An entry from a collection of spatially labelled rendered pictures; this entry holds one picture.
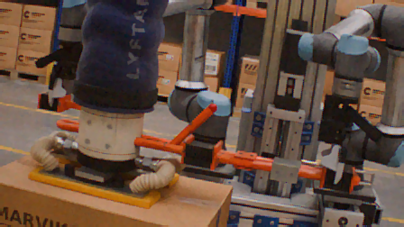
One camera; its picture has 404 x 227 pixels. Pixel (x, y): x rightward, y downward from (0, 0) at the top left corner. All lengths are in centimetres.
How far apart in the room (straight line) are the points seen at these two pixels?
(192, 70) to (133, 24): 69
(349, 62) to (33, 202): 84
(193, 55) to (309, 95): 44
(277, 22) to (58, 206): 108
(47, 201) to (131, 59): 41
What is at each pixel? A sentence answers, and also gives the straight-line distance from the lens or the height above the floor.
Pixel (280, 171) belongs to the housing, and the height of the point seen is 120.
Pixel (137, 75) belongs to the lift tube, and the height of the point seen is 138.
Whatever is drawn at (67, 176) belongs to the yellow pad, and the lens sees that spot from 152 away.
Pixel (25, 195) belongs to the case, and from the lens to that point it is 148.
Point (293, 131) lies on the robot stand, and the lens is 207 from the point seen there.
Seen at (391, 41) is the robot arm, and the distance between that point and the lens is 187.
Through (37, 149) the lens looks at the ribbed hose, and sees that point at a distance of 155.
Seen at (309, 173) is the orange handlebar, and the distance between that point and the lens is 145.
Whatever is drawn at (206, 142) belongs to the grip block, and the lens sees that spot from 154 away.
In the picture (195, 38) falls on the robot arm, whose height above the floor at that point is 145.
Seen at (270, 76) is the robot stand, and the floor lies 135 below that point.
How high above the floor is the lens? 157
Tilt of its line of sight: 11 degrees down
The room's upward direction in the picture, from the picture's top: 9 degrees clockwise
